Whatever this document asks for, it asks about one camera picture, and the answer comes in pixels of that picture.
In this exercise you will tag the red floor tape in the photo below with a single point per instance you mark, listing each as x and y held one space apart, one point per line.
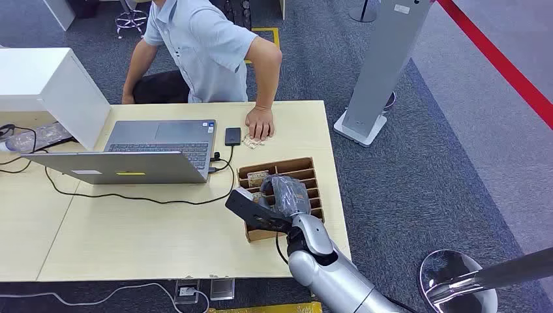
501 65

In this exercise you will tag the yellow patterned mat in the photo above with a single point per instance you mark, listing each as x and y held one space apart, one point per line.
276 308

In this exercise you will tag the brown cardboard card organizer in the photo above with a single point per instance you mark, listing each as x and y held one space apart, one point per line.
288 168

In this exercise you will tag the person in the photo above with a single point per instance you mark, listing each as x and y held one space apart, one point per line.
207 52

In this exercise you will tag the patterned card in organizer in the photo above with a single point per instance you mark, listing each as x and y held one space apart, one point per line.
257 178

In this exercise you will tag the person's left hand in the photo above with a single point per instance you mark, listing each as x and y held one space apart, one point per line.
260 123

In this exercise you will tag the floor power socket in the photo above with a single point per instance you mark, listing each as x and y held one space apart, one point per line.
187 291

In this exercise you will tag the grey kiosk stand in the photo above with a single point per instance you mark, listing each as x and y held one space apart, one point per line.
384 60

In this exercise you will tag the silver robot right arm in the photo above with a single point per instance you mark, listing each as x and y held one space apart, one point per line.
328 272

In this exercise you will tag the person's right hand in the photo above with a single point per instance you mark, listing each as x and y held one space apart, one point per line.
127 99

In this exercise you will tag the dark round base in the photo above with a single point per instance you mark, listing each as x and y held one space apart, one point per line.
390 100

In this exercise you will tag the clear plastic bottle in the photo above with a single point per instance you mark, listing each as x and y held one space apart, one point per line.
26 139

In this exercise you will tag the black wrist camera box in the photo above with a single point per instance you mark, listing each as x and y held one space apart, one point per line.
252 211

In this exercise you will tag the person's left forearm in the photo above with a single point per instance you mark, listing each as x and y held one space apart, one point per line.
267 84

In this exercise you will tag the person's right forearm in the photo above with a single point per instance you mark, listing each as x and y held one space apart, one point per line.
134 73

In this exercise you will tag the white furniture panel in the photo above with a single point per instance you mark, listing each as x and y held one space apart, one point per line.
60 13

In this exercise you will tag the chrome stanchion base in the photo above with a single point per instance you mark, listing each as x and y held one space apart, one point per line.
440 268

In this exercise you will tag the black external drive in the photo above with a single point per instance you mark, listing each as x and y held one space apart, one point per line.
233 136

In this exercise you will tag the chrome stool base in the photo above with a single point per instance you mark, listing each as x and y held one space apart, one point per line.
131 19

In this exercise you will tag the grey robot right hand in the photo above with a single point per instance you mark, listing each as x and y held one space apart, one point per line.
290 195

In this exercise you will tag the grey laptop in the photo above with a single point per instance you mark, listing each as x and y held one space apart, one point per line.
164 136

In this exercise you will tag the white box cabinet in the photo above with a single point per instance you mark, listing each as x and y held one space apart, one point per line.
52 82

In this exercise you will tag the patterned card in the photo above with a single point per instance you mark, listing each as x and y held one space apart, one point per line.
252 143
257 178
258 197

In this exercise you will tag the yellow floor tape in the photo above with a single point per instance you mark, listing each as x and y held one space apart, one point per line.
275 36

